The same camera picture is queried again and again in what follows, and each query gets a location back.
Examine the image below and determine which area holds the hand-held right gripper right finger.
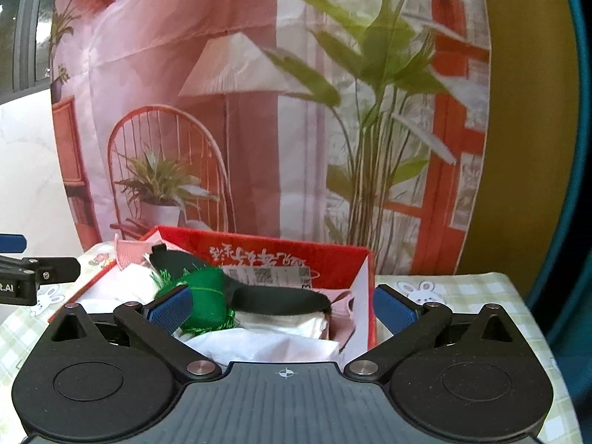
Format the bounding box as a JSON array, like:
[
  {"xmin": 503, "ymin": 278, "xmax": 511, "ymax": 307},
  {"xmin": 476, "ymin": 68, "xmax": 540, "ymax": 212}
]
[{"xmin": 344, "ymin": 285, "xmax": 543, "ymax": 382}]

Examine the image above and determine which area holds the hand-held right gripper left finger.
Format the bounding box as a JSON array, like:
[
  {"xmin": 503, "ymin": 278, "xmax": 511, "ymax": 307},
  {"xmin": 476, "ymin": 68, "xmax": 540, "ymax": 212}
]
[{"xmin": 45, "ymin": 285, "xmax": 223, "ymax": 382}]

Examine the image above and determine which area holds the white fluffy cloth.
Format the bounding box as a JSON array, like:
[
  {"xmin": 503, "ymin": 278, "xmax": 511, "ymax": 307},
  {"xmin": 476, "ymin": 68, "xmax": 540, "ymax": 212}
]
[{"xmin": 121, "ymin": 263, "xmax": 162, "ymax": 305}]

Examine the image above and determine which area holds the green tasselled cloth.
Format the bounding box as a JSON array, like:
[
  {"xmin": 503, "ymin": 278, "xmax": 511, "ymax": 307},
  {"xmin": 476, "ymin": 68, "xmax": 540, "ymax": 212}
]
[{"xmin": 155, "ymin": 266, "xmax": 239, "ymax": 336}]

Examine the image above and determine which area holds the pink knitted sock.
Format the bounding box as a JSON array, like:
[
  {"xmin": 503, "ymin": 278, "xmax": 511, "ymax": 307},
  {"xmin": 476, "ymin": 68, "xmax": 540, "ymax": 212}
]
[{"xmin": 114, "ymin": 235, "xmax": 151, "ymax": 272}]

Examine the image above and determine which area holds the red cardboard box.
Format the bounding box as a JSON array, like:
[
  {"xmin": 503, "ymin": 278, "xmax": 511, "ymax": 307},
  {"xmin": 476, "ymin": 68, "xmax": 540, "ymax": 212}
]
[{"xmin": 48, "ymin": 225, "xmax": 376, "ymax": 364}]

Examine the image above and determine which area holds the black cloth band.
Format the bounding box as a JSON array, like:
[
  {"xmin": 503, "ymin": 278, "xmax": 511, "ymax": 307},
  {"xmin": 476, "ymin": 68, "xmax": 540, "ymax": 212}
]
[{"xmin": 149, "ymin": 243, "xmax": 333, "ymax": 316}]

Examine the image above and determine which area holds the dark framed window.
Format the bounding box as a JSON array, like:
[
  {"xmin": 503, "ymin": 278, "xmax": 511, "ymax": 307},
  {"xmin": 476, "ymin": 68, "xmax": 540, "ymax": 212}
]
[{"xmin": 0, "ymin": 0, "xmax": 62, "ymax": 103}]

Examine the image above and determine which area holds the teal curtain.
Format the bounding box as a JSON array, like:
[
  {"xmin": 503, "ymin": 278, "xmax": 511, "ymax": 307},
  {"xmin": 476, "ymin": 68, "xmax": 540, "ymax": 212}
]
[{"xmin": 557, "ymin": 0, "xmax": 592, "ymax": 408}]

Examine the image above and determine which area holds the printed room scene wall cloth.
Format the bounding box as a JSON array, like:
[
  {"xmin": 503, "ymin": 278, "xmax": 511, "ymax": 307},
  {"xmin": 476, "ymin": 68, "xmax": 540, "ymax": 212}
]
[{"xmin": 48, "ymin": 0, "xmax": 492, "ymax": 276}]

